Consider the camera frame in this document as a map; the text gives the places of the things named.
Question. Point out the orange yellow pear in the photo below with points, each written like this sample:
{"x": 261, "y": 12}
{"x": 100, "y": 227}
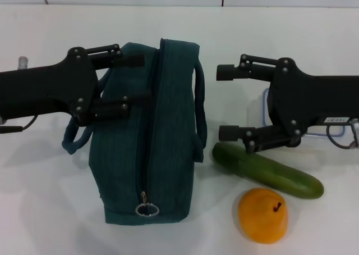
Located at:
{"x": 261, "y": 218}

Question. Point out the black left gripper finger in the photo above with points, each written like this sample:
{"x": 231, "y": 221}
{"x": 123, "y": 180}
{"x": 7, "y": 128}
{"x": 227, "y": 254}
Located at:
{"x": 129, "y": 60}
{"x": 112, "y": 110}

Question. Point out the teal fabric insulated bag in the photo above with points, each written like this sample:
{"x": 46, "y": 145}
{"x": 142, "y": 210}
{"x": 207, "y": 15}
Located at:
{"x": 174, "y": 131}

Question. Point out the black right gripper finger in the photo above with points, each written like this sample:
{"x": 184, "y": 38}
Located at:
{"x": 227, "y": 72}
{"x": 230, "y": 133}

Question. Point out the green cucumber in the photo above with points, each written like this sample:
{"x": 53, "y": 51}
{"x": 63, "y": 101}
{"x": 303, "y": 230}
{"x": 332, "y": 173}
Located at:
{"x": 275, "y": 176}

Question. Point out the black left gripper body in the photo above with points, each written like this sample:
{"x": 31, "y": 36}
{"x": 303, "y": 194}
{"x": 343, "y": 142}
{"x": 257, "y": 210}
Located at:
{"x": 42, "y": 89}

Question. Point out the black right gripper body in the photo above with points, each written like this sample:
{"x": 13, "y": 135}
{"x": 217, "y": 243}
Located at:
{"x": 308, "y": 97}

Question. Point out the clear blue-rimmed plastic container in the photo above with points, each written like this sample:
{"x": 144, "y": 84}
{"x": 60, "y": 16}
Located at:
{"x": 264, "y": 109}

